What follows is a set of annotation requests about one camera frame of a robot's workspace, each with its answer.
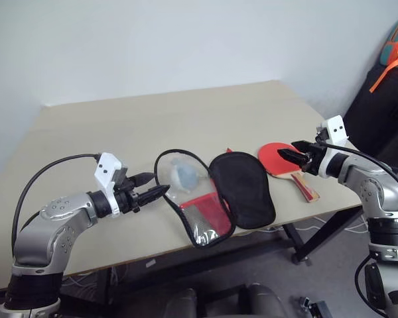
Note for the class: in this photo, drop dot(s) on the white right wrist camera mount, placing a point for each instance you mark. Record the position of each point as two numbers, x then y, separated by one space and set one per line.
336 127

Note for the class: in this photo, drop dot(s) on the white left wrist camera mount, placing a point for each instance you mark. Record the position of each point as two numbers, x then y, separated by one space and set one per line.
106 169

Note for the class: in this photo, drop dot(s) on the black metal table frame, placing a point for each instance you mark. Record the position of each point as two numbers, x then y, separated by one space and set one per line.
296 238

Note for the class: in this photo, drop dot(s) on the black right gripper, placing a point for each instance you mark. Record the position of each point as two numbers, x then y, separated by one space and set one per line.
313 159

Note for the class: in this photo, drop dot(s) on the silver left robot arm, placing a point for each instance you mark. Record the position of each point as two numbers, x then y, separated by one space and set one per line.
53 225

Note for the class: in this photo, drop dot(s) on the dark grey rounded shape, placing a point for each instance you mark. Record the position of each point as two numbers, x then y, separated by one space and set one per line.
182 304
262 301

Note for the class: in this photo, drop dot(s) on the blue white plush charm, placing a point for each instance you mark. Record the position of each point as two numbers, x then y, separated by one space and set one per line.
185 175

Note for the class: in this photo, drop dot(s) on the teal orange bag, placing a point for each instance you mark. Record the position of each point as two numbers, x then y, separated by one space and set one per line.
396 36

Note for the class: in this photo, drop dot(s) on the red black mesh pouch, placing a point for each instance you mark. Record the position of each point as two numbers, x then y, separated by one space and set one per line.
245 192

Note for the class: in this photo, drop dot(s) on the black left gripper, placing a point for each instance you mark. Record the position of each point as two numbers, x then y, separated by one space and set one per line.
127 198

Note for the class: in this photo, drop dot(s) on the black fabric chair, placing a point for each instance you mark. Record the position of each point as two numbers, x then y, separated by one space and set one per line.
378 116

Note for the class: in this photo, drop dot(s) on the small grey floor tag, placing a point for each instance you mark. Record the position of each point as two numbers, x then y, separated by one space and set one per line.
151 264

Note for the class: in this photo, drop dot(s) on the red table tennis paddle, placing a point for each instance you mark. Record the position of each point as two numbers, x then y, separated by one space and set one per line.
272 159

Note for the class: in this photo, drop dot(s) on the black metal bracket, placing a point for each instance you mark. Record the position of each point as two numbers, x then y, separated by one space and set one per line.
318 309

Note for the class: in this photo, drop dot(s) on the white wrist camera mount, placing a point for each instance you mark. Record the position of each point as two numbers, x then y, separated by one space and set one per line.
106 169
336 127

